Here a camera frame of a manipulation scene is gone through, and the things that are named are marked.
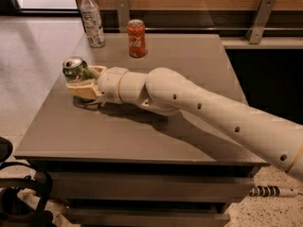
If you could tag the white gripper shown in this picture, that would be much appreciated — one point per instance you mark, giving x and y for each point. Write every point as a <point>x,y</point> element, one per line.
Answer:
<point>109,83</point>

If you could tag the grey side shelf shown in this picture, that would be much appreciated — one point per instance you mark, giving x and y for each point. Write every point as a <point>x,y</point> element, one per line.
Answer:
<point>265,43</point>

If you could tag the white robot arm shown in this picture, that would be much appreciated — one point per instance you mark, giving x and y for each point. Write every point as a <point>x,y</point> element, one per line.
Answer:
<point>164,91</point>

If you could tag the clear plastic water bottle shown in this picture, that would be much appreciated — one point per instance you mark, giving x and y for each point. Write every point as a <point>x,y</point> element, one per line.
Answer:
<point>92,23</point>

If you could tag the right metal bracket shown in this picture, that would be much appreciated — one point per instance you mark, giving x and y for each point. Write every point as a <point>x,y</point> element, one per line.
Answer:
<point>256,30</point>

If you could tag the black chair base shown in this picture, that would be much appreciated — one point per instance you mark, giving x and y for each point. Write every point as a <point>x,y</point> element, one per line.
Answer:
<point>13,211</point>

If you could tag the grey table with drawers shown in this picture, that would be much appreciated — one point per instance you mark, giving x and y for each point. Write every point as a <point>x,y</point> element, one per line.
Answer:
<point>122,166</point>

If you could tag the red cola can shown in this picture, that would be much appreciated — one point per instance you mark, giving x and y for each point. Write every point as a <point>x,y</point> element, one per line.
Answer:
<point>137,44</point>

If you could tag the striped cable plug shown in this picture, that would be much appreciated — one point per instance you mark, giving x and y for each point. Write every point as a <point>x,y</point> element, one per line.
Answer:
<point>273,191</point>

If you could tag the left metal bracket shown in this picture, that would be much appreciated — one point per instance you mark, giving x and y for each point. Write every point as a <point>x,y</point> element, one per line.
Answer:
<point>123,14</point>

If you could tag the metal bracket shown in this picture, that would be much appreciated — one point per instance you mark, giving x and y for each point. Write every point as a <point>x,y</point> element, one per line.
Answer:
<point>256,30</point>
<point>123,14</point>

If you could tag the green soda can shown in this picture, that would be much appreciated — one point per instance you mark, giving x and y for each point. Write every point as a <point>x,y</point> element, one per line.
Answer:
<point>75,70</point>

